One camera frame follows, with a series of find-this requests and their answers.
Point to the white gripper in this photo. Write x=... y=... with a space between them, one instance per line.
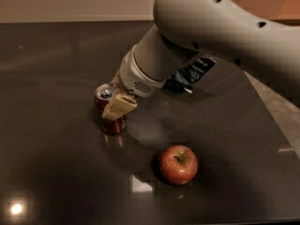
x=133 y=75

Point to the red coke can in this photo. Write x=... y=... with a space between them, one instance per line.
x=102 y=99

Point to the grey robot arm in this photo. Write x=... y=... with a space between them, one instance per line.
x=185 y=30

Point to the red apple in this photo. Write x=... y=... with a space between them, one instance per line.
x=178 y=164

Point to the dark blue chip bag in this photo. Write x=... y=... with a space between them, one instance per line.
x=182 y=79

